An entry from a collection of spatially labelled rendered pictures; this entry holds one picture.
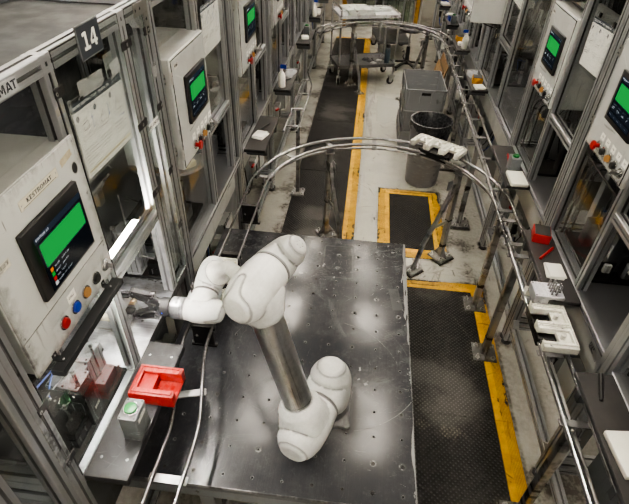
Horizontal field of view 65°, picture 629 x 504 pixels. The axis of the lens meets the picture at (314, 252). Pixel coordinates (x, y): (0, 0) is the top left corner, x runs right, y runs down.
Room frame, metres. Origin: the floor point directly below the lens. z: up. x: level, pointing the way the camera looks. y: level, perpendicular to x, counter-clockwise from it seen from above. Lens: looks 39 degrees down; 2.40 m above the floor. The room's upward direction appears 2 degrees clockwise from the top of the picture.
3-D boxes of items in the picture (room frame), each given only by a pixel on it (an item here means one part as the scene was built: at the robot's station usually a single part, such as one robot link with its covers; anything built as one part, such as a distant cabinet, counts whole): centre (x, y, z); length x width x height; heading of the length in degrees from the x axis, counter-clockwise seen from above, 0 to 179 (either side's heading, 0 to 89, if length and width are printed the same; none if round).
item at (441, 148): (3.12, -0.83, 0.84); 0.37 x 0.14 x 0.10; 53
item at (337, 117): (5.97, -0.28, 0.01); 5.85 x 0.59 x 0.01; 175
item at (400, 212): (3.45, -0.81, 0.01); 1.00 x 0.55 x 0.01; 175
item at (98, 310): (0.94, 0.63, 1.37); 0.36 x 0.04 x 0.04; 175
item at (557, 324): (1.51, -1.04, 0.84); 0.37 x 0.14 x 0.10; 175
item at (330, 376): (1.13, -0.08, 0.85); 0.18 x 0.16 x 0.22; 155
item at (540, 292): (1.62, -1.05, 0.92); 0.13 x 0.10 x 0.09; 85
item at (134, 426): (0.88, 0.57, 0.97); 0.08 x 0.08 x 0.12; 85
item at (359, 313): (1.54, 0.07, 0.66); 1.50 x 1.06 x 0.04; 175
